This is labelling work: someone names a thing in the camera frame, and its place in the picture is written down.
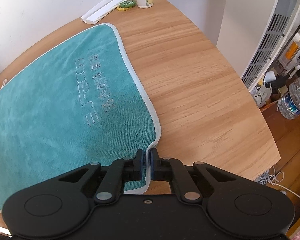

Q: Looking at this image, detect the teal microfiber towel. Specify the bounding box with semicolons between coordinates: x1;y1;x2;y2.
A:
0;23;161;211

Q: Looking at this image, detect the blue label water bottle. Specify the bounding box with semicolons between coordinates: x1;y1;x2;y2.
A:
278;77;300;120

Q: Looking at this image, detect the white slatted appliance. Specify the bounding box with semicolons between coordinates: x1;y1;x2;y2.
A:
241;0;300;90

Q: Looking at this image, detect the folded white paper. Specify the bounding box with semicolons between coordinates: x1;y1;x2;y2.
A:
81;0;125;25

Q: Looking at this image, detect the green yellow round item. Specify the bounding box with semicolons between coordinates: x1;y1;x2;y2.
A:
116;0;136;11

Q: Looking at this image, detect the white cable on floor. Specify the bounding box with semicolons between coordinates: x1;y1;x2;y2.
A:
255;164;300;203

